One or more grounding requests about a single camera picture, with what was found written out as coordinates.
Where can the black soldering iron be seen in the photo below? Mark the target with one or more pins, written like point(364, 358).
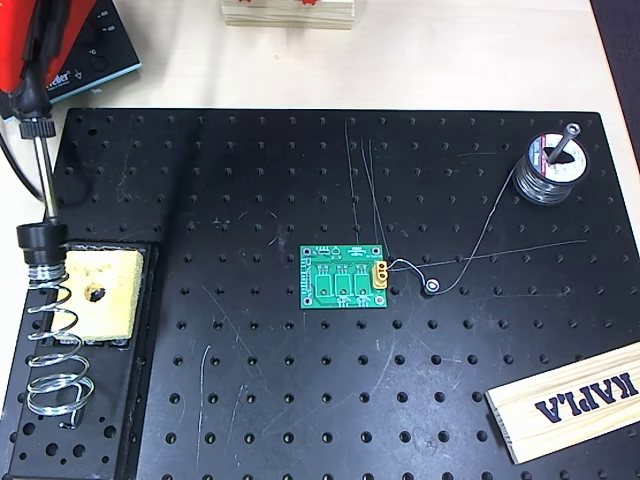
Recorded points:
point(37, 100)

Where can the teal Weller soldering station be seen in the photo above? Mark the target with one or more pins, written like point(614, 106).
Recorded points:
point(115, 50)

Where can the green circuit board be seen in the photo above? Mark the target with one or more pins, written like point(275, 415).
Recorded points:
point(342, 287)

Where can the metal spring iron holder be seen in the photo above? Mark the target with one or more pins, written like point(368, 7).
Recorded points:
point(40, 245)

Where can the wooden block with red parts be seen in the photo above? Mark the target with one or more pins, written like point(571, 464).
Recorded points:
point(290, 17)

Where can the yellow cleaning sponge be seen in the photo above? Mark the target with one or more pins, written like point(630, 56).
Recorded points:
point(115, 300)

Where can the black iron stand base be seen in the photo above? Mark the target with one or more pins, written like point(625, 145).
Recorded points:
point(125, 400)

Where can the yellow power connector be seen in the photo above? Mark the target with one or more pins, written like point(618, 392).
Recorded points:
point(381, 275)

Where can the black perforated breadboard plate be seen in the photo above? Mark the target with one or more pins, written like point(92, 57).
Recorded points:
point(300, 375)

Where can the printed Kapla wood plank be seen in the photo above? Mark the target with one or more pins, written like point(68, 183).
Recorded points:
point(575, 400)

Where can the metal spool post bolt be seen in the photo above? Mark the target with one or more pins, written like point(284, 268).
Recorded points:
point(564, 145)

